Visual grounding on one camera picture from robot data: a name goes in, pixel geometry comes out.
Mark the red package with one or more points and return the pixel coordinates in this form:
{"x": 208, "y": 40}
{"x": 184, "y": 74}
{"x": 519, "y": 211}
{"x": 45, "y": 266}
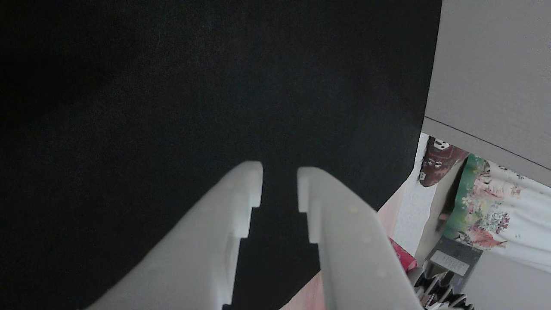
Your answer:
{"x": 404, "y": 258}

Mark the black box white label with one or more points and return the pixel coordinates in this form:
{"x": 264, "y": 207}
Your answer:
{"x": 454, "y": 260}

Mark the dark red printed cloth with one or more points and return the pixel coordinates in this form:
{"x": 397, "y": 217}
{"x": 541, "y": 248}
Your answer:
{"x": 439, "y": 163}

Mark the floral patterned cloth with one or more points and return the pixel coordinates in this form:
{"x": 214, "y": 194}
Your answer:
{"x": 503, "y": 211}

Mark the black mouse mat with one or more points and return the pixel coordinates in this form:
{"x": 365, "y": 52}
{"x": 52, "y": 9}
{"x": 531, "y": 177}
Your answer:
{"x": 172, "y": 86}

